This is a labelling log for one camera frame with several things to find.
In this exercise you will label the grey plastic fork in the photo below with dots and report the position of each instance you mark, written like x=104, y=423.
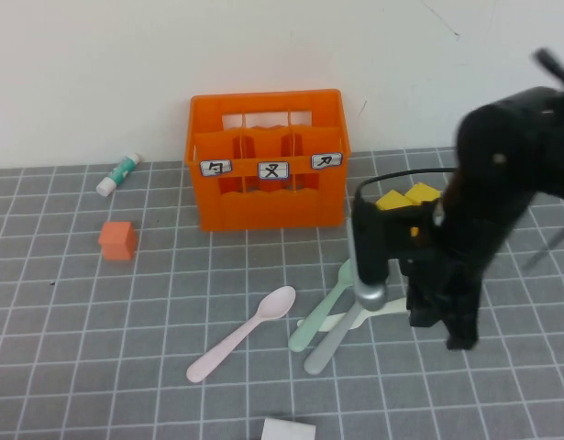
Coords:
x=327, y=348

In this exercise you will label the orange plastic cutlery holder crate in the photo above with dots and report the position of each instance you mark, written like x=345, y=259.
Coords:
x=268, y=211

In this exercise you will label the mint green plastic spoon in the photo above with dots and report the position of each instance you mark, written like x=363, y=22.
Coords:
x=316, y=321

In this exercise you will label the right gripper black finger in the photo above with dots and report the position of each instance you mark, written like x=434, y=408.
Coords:
x=462, y=332
x=423, y=304

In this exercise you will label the yellow foam cube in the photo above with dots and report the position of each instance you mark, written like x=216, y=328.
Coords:
x=391, y=201
x=421, y=191

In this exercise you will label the white plastic knife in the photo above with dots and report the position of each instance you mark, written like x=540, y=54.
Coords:
x=391, y=308

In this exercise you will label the white paper sheet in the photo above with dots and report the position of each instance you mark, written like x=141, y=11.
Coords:
x=288, y=431

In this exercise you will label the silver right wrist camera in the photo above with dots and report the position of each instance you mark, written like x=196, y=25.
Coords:
x=369, y=293

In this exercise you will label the green white glue stick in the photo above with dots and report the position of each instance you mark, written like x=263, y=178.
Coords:
x=118, y=174

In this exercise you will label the grey grid tablecloth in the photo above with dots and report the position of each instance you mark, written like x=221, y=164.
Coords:
x=125, y=344

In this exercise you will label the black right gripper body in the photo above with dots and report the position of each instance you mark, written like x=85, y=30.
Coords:
x=428, y=247

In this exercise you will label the pale pink plastic spoon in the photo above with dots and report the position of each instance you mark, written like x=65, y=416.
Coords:
x=245, y=332

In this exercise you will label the orange foam cube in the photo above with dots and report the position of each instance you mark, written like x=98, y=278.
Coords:
x=117, y=240

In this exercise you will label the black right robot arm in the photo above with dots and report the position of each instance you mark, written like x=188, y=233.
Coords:
x=492, y=137

